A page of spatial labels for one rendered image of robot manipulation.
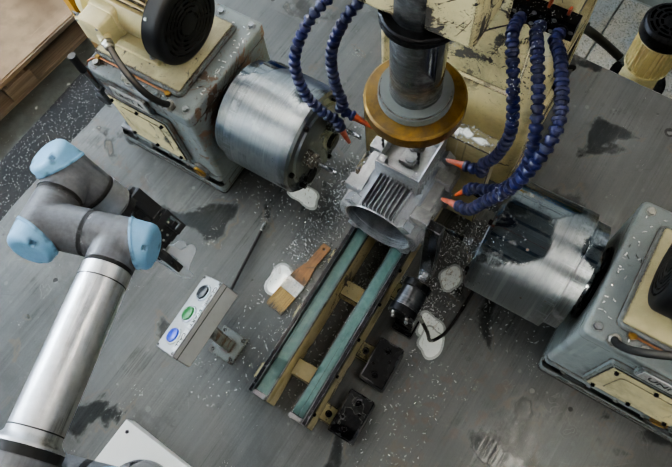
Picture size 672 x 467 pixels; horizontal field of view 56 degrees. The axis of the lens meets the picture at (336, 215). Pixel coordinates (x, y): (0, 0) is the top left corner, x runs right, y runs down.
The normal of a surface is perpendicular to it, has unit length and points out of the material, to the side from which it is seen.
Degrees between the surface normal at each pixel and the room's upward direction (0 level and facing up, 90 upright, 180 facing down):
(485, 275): 62
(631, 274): 0
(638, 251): 0
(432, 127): 0
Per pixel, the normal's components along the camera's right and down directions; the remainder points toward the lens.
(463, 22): -0.52, 0.80
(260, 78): 0.01, -0.51
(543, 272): -0.34, 0.10
